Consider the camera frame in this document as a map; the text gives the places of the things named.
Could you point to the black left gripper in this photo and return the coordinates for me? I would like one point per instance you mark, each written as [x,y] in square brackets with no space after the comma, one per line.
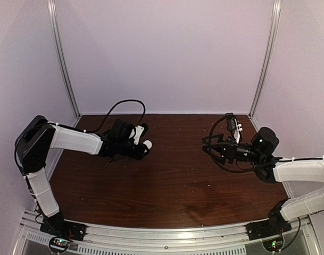
[139,153]

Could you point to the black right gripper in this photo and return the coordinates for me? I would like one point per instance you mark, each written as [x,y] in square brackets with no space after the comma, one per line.
[229,152]

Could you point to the white oval charging case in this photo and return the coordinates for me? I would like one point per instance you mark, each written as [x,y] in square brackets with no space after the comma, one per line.
[148,144]

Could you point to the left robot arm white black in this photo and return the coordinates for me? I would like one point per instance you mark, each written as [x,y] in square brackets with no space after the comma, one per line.
[39,147]

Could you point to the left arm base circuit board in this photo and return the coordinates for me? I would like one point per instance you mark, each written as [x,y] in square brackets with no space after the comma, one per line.
[58,244]

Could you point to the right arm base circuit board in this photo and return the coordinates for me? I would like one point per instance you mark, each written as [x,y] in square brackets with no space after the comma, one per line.
[273,245]

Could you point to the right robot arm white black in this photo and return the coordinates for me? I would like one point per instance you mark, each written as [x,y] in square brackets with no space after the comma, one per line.
[270,169]

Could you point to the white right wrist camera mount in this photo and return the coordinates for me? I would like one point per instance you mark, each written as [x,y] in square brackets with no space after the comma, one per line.
[234,127]

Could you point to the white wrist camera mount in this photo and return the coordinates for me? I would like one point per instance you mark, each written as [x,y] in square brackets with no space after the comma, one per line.
[137,132]
[234,127]

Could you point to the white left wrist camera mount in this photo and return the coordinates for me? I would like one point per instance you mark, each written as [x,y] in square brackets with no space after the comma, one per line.
[137,132]

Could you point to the aluminium front frame rail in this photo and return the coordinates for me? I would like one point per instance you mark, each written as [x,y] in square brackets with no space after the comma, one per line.
[224,239]

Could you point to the aluminium corner post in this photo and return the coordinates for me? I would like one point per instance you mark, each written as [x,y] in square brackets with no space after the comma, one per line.
[272,36]
[61,58]

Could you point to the left aluminium corner post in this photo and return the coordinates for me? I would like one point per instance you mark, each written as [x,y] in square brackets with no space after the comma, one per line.
[61,58]

